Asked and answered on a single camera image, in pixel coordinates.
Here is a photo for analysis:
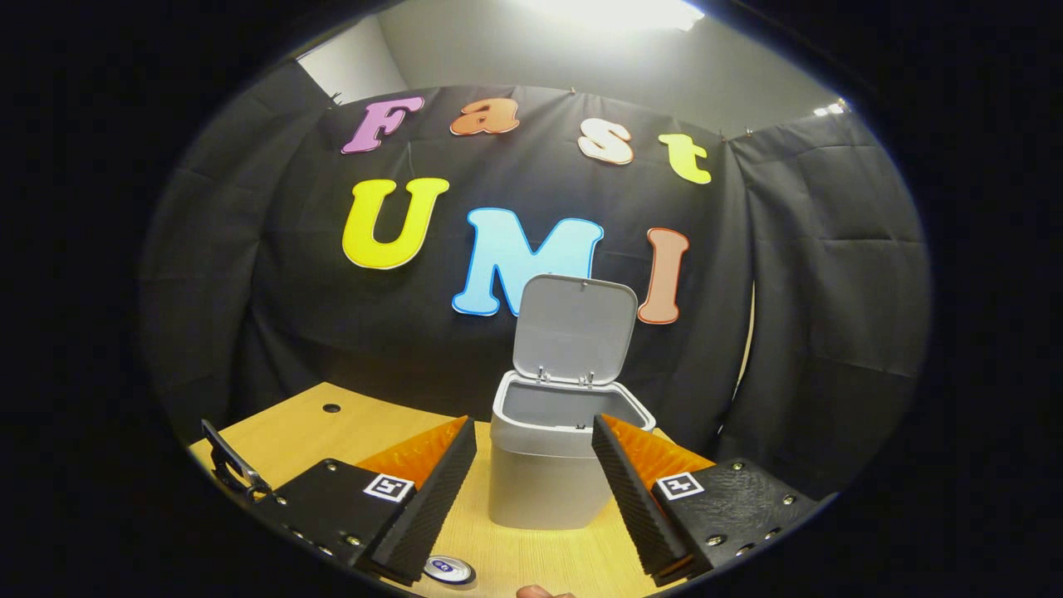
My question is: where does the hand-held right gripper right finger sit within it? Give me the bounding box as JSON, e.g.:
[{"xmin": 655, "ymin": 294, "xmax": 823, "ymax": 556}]
[{"xmin": 591, "ymin": 413, "xmax": 835, "ymax": 586}]

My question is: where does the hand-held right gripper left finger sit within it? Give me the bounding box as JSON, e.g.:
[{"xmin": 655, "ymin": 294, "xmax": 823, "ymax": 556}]
[{"xmin": 249, "ymin": 415, "xmax": 478, "ymax": 585}]

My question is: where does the silver pop can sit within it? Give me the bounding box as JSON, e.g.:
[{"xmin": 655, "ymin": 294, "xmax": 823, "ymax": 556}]
[{"xmin": 422, "ymin": 555, "xmax": 477, "ymax": 586}]

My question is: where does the white desktop garbage bin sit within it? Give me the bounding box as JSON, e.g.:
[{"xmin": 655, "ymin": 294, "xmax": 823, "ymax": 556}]
[{"xmin": 487, "ymin": 274, "xmax": 657, "ymax": 531}]

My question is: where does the wooden desktop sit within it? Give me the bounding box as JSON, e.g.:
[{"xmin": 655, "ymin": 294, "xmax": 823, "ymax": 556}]
[{"xmin": 187, "ymin": 382, "xmax": 690, "ymax": 598}]

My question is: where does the black backdrop cloth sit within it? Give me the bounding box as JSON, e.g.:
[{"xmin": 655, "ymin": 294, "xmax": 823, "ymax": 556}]
[{"xmin": 137, "ymin": 58, "xmax": 931, "ymax": 499}]

